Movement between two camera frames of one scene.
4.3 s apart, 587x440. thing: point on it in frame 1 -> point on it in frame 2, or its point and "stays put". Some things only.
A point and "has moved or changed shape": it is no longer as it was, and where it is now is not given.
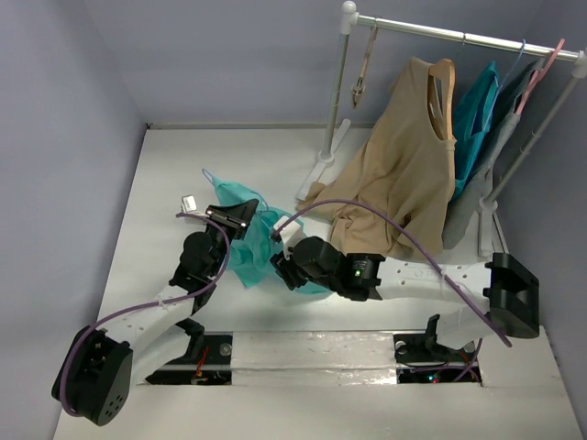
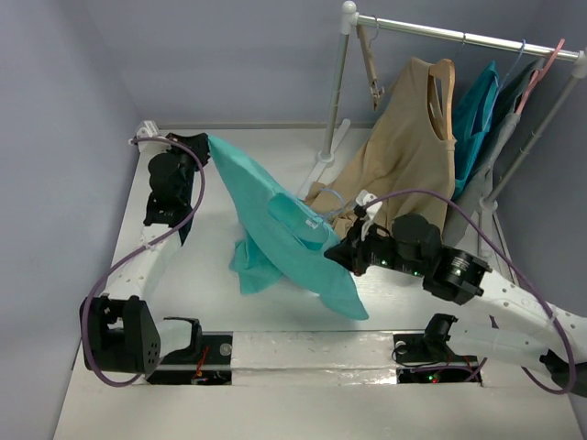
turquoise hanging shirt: x=475 y=94 stays put
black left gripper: x=235 y=217 -> x=197 y=143
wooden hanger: x=440 y=85 stays put
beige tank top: x=403 y=166 stays put
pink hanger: x=537 y=76 stays put
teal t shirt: x=250 y=256 has moved or changed shape
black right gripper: x=284 y=269 -> x=359 y=252
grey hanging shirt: x=460 y=221 stays put
